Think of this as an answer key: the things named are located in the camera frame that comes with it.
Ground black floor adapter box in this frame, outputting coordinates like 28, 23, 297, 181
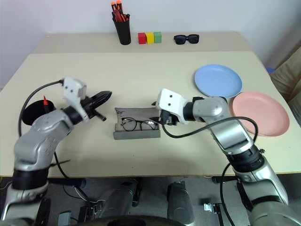
78, 206, 89, 222

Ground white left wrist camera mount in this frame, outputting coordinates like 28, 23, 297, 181
62, 76, 90, 122

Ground black round frame glasses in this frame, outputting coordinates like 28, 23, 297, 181
120, 117, 159, 132

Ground dark rounded robot leg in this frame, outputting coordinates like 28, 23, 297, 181
166, 180, 195, 226
101, 178, 143, 221

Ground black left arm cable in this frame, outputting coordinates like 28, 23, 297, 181
18, 79, 69, 178

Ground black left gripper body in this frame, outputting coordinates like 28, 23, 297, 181
80, 95, 107, 122

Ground grey open glasses case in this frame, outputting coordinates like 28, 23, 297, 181
113, 106, 162, 140

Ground dark robot torso rim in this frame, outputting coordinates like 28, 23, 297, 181
93, 216, 190, 226

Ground tall black pen cup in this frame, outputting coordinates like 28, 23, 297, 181
112, 14, 132, 46

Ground pink plate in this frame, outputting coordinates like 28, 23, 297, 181
229, 91, 290, 138

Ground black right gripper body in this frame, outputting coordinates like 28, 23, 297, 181
152, 100, 179, 127

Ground black table crossbar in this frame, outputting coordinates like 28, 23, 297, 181
46, 178, 87, 188

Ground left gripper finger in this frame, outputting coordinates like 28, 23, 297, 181
90, 90, 113, 102
93, 97, 111, 110

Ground wide black cup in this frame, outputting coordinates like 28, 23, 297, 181
21, 99, 57, 127

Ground black sunglasses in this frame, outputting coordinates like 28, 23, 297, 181
174, 34, 200, 45

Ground orange leaning marker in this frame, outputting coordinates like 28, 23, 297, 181
114, 12, 127, 23

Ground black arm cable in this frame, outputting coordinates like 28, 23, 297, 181
161, 117, 260, 143
18, 79, 69, 178

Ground grey floor adapter box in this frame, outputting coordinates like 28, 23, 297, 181
57, 211, 72, 226

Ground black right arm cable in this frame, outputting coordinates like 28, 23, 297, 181
161, 117, 260, 143

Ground grey upholstered seat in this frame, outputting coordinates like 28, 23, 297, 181
269, 46, 301, 103

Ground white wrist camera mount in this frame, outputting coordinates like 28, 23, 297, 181
62, 76, 90, 122
157, 88, 189, 125

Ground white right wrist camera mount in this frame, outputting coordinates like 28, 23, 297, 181
157, 88, 189, 125

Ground black zip tie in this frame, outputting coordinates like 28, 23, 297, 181
50, 159, 71, 167

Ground metal floor bracket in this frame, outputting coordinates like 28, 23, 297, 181
203, 203, 221, 213

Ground blue plate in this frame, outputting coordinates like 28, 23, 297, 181
194, 64, 243, 98

